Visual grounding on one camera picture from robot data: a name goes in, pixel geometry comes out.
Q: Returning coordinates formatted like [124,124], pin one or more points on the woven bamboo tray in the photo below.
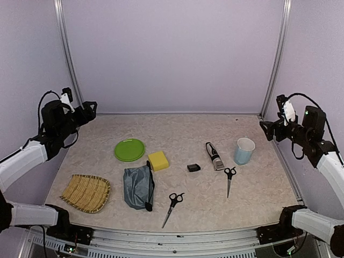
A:
[86,193]

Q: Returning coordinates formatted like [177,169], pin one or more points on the left aluminium frame post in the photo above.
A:
[58,5]

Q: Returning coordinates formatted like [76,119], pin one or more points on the front aluminium rail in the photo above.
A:
[242,242]

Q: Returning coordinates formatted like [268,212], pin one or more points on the aluminium frame post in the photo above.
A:
[58,5]
[278,57]

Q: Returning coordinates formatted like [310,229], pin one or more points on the silver black hair clipper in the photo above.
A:
[215,158]

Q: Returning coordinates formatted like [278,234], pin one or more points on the grey zipper pouch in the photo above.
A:
[139,187]

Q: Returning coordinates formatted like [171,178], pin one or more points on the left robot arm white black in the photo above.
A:
[57,121]

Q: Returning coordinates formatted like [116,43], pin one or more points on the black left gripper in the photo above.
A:
[91,115]

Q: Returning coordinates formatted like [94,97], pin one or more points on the black handled scissors front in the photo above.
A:
[174,199]

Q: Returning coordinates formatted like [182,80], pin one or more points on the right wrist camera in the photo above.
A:
[286,110]

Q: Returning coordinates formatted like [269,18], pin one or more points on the right aluminium frame post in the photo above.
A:
[278,57]

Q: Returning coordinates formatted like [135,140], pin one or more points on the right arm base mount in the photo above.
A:
[283,229]

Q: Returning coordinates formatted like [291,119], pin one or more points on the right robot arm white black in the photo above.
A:
[324,156]

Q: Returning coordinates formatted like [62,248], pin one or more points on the green plastic plate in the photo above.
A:
[129,150]

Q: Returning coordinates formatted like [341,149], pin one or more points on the black handled scissors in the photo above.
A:
[230,172]
[174,199]

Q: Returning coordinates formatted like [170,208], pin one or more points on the light blue cup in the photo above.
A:
[244,150]

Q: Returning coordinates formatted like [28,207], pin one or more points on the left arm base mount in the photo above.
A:
[64,230]

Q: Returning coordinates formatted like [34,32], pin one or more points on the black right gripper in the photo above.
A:
[278,124]

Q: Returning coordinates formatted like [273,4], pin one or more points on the yellow sponge block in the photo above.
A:
[158,161]

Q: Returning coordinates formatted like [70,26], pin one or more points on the black clipper comb guard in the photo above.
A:
[193,167]

